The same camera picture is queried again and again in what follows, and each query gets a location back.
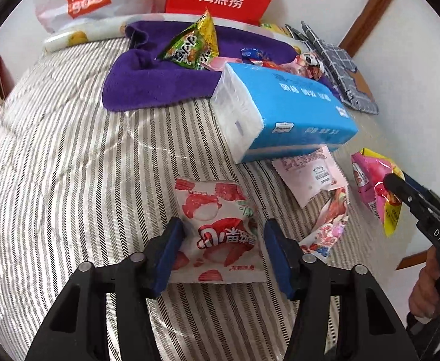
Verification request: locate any wooden door frame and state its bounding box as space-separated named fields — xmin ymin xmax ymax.
xmin=338 ymin=0 xmax=405 ymax=49

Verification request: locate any blue tissue pack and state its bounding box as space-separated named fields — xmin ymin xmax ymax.
xmin=209 ymin=62 xmax=359 ymax=164

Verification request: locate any purple towel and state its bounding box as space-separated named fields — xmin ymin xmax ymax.
xmin=102 ymin=20 xmax=341 ymax=113

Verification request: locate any small blue snack wrapper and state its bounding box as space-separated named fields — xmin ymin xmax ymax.
xmin=241 ymin=46 xmax=267 ymax=62

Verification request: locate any person's right hand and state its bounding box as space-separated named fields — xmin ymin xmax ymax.
xmin=408 ymin=248 xmax=440 ymax=320

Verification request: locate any green snack packet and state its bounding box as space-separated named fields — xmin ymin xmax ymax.
xmin=156 ymin=8 xmax=220 ymax=71

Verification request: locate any red snack packet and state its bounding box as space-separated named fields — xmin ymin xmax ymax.
xmin=257 ymin=58 xmax=292 ymax=72

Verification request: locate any rolled white patterned mat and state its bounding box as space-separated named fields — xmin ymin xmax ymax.
xmin=43 ymin=12 xmax=303 ymax=54

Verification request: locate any pink yellow snack packet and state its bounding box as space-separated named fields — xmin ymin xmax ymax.
xmin=351 ymin=148 xmax=406 ymax=238

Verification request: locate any white strawberry snack packet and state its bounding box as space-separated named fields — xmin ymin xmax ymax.
xmin=169 ymin=178 xmax=267 ymax=284

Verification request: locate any small pink strawberry packet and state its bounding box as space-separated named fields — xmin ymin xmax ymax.
xmin=299 ymin=186 xmax=350 ymax=258

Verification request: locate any pink white sachet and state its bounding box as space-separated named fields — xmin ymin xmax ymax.
xmin=272 ymin=147 xmax=348 ymax=208

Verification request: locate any yellow green packet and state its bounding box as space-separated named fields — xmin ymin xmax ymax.
xmin=259 ymin=22 xmax=292 ymax=36

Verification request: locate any grey checked fabric bag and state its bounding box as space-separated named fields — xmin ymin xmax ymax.
xmin=285 ymin=20 xmax=379 ymax=115

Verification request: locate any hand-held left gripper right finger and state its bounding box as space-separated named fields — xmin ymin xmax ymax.
xmin=263 ymin=218 xmax=420 ymax=361

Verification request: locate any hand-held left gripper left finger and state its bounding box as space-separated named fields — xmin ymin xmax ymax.
xmin=24 ymin=216 xmax=186 ymax=361

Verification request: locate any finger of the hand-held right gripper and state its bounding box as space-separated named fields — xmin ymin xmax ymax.
xmin=404 ymin=175 xmax=440 ymax=216
xmin=383 ymin=173 xmax=426 ymax=216

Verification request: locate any pink panda snack packet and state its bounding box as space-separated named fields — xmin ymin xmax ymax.
xmin=276 ymin=52 xmax=328 ymax=81

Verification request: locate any black cable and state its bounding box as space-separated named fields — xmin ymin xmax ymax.
xmin=406 ymin=308 xmax=440 ymax=361

